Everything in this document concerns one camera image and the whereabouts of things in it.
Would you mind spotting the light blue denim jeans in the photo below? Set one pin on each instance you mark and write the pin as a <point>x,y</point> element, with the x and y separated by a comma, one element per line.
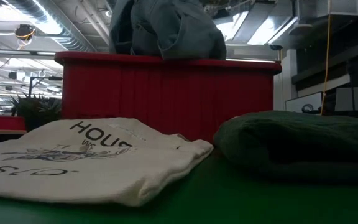
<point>172,28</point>

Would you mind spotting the dark green shirt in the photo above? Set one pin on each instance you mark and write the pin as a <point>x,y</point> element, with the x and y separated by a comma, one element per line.
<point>291,140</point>

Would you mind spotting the red plastic laundry bin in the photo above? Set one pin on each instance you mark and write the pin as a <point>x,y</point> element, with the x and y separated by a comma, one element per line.
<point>166,93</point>

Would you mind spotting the beige Houston tote bag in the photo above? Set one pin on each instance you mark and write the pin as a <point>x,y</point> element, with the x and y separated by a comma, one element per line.
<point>89,168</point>

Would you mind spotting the green table mat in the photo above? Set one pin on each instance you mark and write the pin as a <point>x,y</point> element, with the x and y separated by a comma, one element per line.
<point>244,205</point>

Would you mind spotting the round dial gauge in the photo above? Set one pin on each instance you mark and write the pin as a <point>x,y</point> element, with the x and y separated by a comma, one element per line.
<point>307,108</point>

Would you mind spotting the small green spiky plant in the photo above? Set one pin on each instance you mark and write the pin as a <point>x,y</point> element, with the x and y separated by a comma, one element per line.
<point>36,110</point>

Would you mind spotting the silver spiral ventilation duct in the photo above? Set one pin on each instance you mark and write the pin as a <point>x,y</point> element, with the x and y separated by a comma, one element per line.
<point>61,31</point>

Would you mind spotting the white wall panel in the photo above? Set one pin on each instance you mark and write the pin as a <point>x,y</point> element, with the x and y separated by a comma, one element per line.
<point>353,99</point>

